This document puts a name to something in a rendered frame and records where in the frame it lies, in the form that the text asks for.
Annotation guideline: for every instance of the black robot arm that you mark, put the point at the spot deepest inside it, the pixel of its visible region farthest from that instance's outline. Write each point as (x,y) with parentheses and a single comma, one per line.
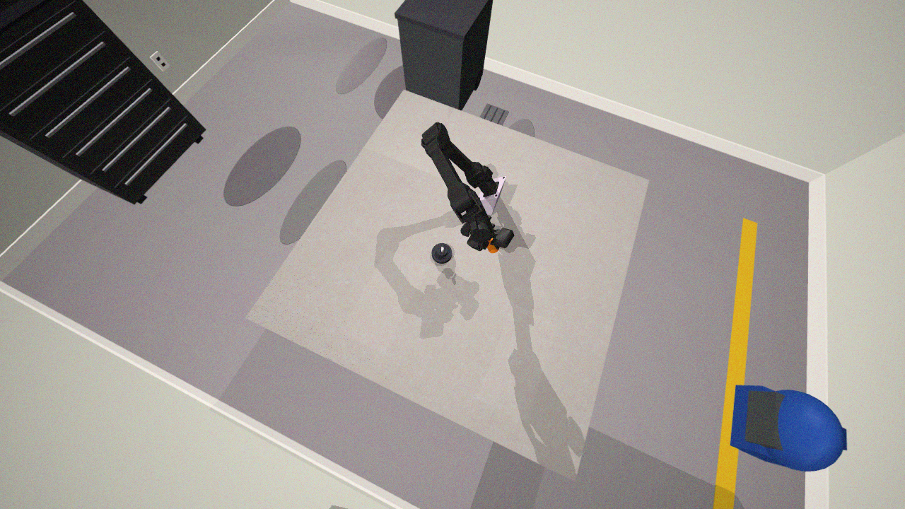
(441,150)

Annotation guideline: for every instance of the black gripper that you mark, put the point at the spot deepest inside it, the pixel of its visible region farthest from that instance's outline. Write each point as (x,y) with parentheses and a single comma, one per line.
(501,237)

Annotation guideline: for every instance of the black round pedestal with silver shaft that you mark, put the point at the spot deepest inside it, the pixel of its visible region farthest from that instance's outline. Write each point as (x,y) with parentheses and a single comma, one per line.
(441,253)

